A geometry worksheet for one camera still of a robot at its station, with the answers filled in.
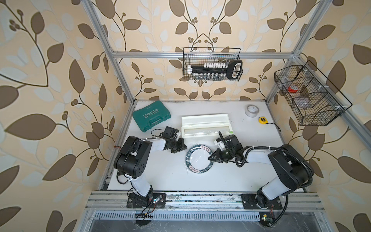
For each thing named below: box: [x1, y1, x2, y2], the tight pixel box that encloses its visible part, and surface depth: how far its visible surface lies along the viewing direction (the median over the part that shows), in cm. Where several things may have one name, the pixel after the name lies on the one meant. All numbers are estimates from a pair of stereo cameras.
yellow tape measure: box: [257, 116, 269, 125], surface depth 107 cm
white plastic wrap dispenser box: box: [181, 113, 234, 138], surface depth 98 cm
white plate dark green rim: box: [185, 144, 215, 174], surface depth 89 cm
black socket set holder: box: [187, 59, 243, 80], surface depth 86 cm
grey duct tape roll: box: [244, 104, 260, 118], surface depth 114 cm
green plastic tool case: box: [132, 100, 172, 133], surface depth 108 cm
